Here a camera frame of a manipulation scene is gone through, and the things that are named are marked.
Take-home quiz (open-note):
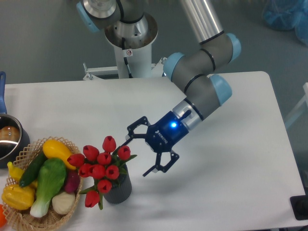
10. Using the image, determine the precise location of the white garlic bulb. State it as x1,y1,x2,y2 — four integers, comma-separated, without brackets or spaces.
52,192,75,215

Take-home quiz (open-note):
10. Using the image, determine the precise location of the white frame at right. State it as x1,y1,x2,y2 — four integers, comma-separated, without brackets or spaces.
284,82,308,129

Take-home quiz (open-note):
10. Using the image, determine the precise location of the purple radish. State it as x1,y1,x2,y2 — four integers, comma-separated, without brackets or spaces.
64,170,80,193

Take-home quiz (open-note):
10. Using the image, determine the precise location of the orange fruit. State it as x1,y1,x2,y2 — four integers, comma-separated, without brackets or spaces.
0,204,7,228

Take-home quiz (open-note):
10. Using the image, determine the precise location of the green cucumber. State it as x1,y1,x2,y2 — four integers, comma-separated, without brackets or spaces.
19,151,47,187

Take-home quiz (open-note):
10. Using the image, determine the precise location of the green bok choy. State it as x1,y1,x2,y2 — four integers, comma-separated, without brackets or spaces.
30,158,66,218

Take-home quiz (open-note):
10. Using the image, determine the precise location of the black device at edge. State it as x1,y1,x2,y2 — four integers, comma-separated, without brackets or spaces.
290,195,308,220

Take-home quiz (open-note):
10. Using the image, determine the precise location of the blue handled saucepan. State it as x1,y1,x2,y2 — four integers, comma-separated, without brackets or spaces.
0,71,30,169

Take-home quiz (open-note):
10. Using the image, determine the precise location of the dark grey ribbed vase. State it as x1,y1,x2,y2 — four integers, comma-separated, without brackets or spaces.
103,164,132,204

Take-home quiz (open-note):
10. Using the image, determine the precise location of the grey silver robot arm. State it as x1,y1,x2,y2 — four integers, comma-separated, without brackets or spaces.
77,0,241,172

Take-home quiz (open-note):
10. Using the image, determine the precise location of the yellow bell pepper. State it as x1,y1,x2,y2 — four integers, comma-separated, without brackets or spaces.
1,184,35,210

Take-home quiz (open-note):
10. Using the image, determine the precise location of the blue plastic bag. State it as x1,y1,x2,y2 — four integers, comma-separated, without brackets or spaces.
262,0,308,45

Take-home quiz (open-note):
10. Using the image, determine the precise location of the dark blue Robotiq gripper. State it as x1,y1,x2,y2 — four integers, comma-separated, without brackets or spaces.
119,110,192,178

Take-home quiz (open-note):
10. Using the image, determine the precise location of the yellow squash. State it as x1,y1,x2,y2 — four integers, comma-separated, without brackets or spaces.
42,139,79,170

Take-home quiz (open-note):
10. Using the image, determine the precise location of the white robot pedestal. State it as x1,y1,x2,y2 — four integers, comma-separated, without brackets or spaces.
83,13,167,80

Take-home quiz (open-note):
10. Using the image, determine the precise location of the red tulip bouquet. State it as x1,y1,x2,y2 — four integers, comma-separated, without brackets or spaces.
67,136,137,210

